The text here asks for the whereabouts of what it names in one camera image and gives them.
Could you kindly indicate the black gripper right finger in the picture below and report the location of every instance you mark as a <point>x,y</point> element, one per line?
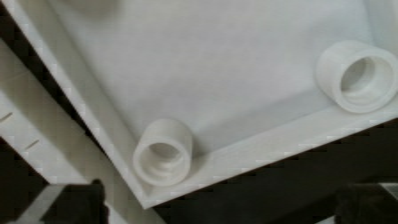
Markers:
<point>366,204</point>

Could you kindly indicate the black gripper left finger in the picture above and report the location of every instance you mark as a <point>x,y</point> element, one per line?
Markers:
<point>67,204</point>

